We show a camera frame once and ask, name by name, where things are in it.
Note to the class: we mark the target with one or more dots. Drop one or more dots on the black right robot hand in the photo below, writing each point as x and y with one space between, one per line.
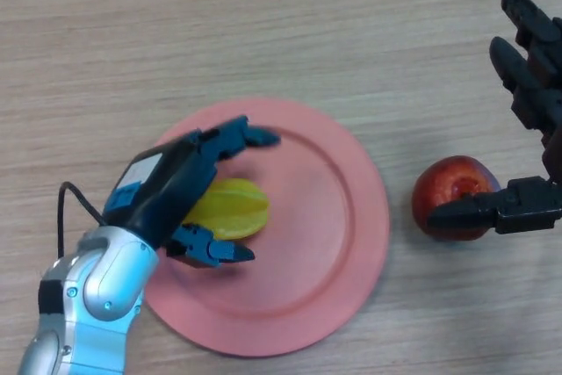
540 94

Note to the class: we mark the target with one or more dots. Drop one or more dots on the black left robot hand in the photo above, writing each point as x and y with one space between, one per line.
167 186

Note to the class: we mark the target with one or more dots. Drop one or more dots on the yellow starfruit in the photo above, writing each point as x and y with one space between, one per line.
237 208

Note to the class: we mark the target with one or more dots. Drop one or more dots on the pink round plate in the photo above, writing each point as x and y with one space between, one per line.
316 225

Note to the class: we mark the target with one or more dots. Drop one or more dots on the red apple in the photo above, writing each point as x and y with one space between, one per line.
439 184

